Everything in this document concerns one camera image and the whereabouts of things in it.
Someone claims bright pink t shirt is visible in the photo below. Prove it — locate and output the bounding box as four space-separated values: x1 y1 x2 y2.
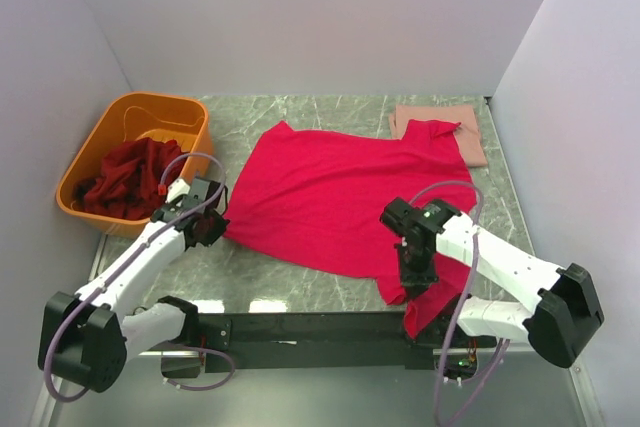
225 120 476 338

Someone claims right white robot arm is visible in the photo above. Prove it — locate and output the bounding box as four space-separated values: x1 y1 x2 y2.
380 198 604 368

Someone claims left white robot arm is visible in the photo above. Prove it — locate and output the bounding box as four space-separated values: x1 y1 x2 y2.
38 177 229 401

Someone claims dark red t shirt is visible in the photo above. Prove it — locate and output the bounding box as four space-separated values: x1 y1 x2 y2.
73 137 185 221

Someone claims folded light pink t shirt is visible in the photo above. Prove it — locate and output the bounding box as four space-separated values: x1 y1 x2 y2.
389 104 488 168

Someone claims orange plastic basket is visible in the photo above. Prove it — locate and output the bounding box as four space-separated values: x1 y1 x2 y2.
56 92 214 238

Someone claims black base beam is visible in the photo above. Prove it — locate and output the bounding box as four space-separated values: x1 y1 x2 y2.
139 310 501 378

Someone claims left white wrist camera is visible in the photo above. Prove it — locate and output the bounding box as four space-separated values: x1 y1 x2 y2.
158 177 190 203

